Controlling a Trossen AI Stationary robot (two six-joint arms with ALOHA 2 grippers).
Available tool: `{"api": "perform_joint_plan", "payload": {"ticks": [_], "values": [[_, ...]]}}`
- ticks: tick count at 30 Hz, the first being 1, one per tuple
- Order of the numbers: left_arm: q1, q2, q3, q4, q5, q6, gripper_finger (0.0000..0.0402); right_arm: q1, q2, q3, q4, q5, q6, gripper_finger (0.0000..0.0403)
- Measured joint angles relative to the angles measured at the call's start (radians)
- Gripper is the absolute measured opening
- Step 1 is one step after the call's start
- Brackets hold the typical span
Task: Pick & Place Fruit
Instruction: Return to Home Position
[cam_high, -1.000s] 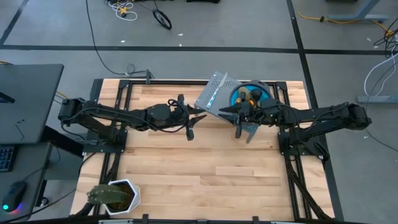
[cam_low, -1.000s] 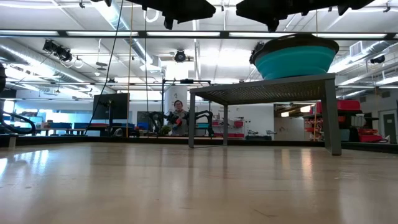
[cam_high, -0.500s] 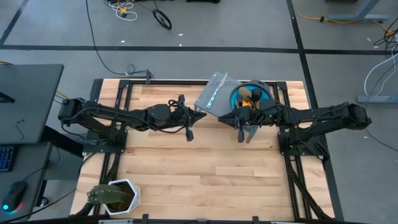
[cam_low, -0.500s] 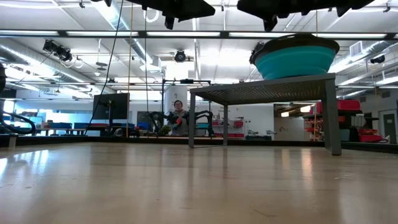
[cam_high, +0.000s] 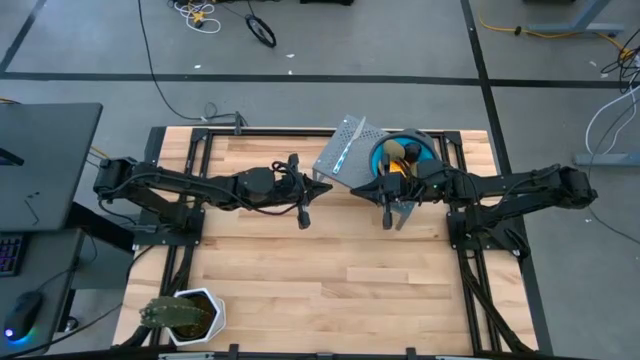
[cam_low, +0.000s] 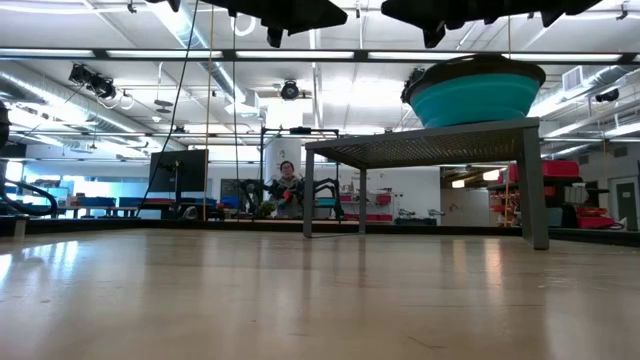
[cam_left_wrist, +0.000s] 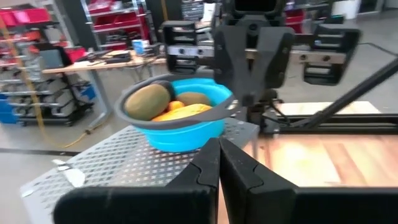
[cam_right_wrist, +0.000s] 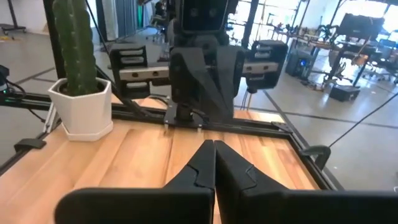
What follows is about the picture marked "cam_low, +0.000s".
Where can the blue collapsible bowl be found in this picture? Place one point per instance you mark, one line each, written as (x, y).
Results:
(475, 100)

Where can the black table frame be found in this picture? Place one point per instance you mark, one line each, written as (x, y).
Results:
(125, 225)

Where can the white round column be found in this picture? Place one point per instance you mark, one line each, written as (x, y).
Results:
(282, 147)

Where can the black monitor on stand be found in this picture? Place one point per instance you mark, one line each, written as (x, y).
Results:
(177, 170)

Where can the grey perforated metal stand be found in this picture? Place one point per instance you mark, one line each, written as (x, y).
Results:
(440, 145)

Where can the background storage rack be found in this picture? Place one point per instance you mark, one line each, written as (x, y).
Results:
(565, 200)

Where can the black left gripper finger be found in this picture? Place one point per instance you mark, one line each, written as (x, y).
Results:
(315, 15)

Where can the person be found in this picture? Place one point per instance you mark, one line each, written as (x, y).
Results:
(287, 190)

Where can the black overhead beam with lights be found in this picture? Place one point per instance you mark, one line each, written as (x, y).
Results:
(357, 55)

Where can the red storage bin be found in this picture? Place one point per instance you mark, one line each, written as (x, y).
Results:
(557, 168)

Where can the black ceiling camera cluster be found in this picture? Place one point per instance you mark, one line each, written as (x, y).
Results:
(92, 80)

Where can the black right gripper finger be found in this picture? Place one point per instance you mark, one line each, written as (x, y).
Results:
(400, 7)

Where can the round black ceiling device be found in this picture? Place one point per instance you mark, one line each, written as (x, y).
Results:
(289, 90)

